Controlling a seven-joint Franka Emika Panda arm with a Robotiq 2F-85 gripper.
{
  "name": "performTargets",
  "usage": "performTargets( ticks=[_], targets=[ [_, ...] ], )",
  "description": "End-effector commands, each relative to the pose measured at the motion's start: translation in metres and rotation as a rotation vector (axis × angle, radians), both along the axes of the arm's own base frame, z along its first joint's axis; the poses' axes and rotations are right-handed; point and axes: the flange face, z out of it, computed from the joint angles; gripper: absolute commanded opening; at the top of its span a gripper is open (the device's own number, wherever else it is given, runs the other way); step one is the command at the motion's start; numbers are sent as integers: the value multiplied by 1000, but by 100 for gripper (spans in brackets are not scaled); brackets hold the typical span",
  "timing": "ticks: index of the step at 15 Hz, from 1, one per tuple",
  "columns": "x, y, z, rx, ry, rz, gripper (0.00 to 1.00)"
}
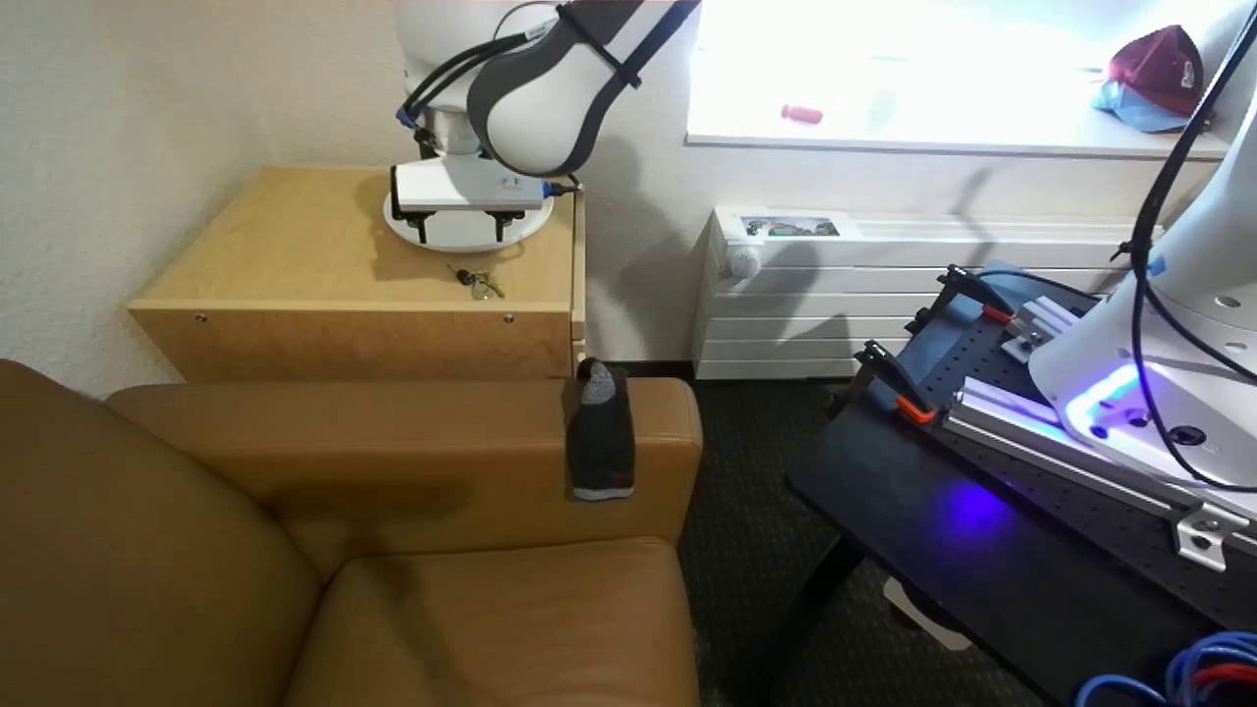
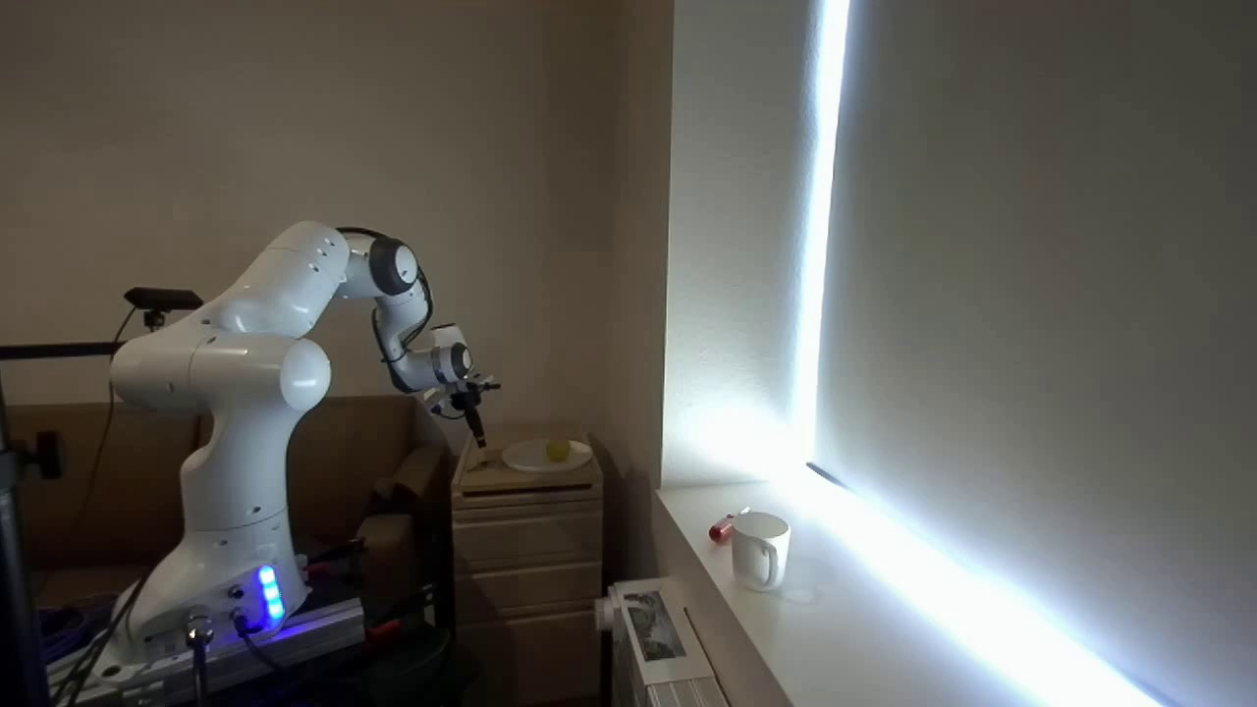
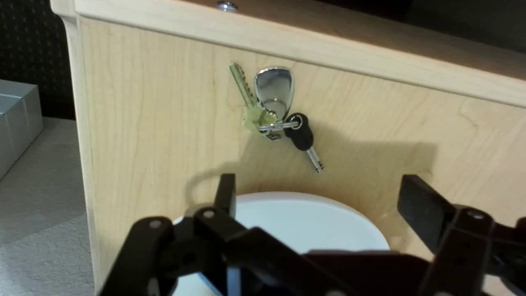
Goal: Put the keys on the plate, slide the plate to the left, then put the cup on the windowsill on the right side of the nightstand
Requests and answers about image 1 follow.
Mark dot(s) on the aluminium profile rail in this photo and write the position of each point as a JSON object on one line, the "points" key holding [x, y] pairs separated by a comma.
{"points": [[1046, 453]]}

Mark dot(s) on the black perforated mount plate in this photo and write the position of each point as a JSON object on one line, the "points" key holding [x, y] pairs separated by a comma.
{"points": [[955, 354]]}

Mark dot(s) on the black robot table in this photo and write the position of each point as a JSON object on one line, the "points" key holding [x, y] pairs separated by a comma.
{"points": [[968, 563]]}

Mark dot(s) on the grey and black sock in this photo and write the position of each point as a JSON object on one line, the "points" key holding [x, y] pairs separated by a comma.
{"points": [[600, 445]]}

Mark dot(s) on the light blue cap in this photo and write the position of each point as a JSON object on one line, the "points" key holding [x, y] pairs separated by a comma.
{"points": [[1142, 113]]}

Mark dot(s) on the brown leather armchair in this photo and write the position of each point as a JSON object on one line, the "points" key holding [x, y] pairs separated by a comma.
{"points": [[197, 563]]}

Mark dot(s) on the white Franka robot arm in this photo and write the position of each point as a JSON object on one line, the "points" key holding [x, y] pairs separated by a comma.
{"points": [[551, 102]]}

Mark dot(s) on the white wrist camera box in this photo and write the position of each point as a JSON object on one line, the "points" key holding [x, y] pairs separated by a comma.
{"points": [[458, 188]]}

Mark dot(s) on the white wall radiator unit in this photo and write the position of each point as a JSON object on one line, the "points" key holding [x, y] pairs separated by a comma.
{"points": [[888, 300]]}

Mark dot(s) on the white round plate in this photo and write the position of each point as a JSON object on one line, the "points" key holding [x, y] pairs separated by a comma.
{"points": [[460, 235]]}

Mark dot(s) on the light wooden nightstand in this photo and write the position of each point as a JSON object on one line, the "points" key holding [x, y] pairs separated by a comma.
{"points": [[288, 275]]}

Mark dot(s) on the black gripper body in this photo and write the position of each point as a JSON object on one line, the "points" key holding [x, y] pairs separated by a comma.
{"points": [[474, 215]]}

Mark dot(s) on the maroon cap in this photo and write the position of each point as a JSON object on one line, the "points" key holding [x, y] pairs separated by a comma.
{"points": [[1162, 66]]}

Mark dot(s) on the white window sill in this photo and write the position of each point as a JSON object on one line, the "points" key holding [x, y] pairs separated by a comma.
{"points": [[915, 91]]}

